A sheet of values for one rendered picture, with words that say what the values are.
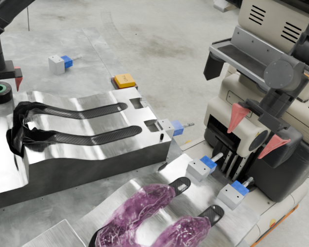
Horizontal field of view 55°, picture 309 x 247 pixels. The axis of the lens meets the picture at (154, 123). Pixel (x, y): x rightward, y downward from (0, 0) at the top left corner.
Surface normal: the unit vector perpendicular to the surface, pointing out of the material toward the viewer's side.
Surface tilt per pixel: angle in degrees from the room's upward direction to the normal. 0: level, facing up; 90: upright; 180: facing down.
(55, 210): 0
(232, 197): 0
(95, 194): 0
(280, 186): 90
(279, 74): 63
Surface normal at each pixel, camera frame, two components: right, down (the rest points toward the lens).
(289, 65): -0.63, -0.04
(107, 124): 0.10, -0.72
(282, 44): -0.80, 0.42
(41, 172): 0.44, 0.66
